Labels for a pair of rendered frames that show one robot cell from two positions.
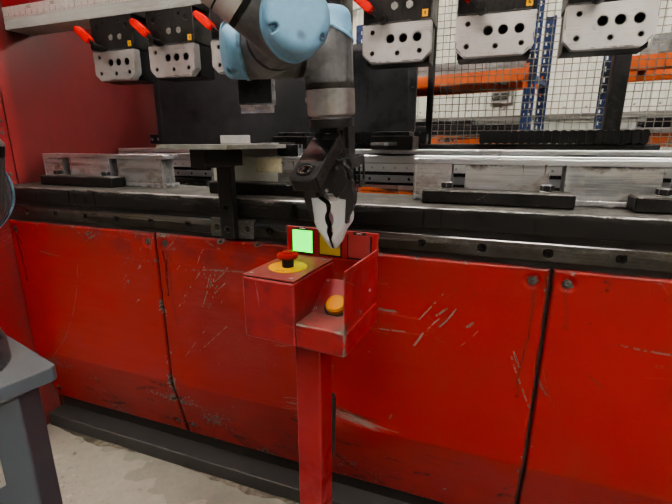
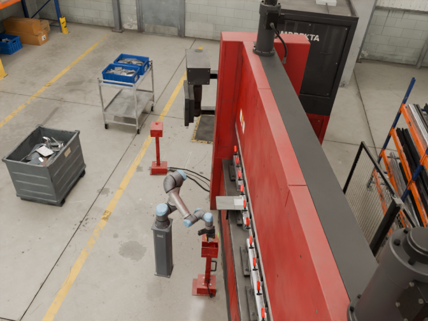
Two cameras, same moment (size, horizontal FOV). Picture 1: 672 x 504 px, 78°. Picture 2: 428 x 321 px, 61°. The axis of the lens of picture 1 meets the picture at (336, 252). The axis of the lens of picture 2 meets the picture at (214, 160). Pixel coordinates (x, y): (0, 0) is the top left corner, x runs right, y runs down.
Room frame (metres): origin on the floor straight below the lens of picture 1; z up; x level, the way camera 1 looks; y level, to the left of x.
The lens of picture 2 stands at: (-0.28, -1.97, 3.56)
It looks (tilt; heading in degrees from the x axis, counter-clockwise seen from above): 38 degrees down; 64
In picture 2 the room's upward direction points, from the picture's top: 4 degrees clockwise
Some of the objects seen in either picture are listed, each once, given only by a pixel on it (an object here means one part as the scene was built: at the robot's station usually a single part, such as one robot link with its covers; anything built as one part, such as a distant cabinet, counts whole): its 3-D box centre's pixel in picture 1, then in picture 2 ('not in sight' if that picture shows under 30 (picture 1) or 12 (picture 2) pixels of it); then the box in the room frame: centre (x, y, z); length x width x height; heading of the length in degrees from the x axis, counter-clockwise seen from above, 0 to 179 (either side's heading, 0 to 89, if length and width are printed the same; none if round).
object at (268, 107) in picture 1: (256, 93); not in sight; (1.15, 0.21, 1.13); 0.10 x 0.02 x 0.10; 70
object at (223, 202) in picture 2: (226, 146); (229, 202); (1.01, 0.26, 1.00); 0.26 x 0.18 x 0.01; 160
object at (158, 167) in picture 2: not in sight; (157, 148); (0.81, 2.09, 0.41); 0.25 x 0.20 x 0.83; 160
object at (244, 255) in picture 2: (494, 197); (244, 260); (0.89, -0.34, 0.89); 0.30 x 0.05 x 0.03; 70
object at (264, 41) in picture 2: not in sight; (272, 28); (1.46, 0.66, 2.54); 0.33 x 0.25 x 0.47; 70
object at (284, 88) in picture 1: (271, 112); not in sight; (1.71, 0.25, 1.12); 1.13 x 0.02 x 0.44; 70
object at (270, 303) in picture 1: (313, 284); (209, 243); (0.73, 0.04, 0.75); 0.20 x 0.16 x 0.18; 65
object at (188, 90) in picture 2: not in sight; (188, 102); (1.05, 1.52, 1.42); 0.45 x 0.12 x 0.36; 72
